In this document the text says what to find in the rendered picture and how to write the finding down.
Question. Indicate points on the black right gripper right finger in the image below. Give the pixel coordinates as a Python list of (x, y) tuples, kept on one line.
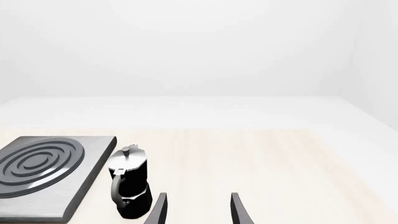
[(240, 212)]

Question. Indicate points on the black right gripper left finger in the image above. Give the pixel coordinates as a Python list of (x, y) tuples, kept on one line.
[(158, 212)]

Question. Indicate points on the flat black stove plate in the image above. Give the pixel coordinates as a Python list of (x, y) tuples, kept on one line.
[(46, 172)]

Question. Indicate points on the black moka pot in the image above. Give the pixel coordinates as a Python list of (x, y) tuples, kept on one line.
[(132, 182)]

